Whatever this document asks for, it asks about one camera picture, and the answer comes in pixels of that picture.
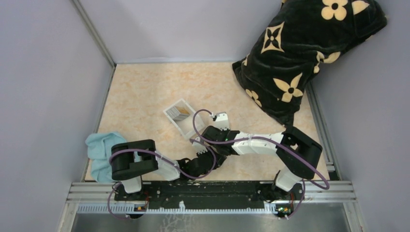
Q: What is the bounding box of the white plastic card box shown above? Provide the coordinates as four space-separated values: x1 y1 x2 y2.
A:
163 99 196 140

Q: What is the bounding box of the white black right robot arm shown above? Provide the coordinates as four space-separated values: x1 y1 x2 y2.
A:
199 126 325 199

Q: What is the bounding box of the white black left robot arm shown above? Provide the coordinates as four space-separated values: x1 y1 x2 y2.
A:
109 138 227 200

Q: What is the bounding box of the light blue cloth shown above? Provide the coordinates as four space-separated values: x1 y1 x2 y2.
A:
85 132 127 183

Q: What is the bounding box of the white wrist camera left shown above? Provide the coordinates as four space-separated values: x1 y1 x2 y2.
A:
191 140 208 156

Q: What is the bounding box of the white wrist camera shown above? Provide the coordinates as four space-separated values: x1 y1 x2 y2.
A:
212 112 230 131
191 140 208 156

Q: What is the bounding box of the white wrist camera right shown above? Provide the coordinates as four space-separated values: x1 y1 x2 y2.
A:
212 112 230 131

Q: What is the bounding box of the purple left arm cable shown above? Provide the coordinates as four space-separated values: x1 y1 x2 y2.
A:
107 138 218 221

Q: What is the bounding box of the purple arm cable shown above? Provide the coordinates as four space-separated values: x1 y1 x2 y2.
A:
192 109 331 220
107 138 218 221

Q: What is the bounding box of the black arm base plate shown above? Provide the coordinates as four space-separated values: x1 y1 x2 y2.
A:
114 181 303 202

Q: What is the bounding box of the aluminium frame rail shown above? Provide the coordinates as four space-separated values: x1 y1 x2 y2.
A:
58 181 366 232

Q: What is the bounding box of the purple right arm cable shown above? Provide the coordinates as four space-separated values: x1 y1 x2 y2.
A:
192 109 331 220

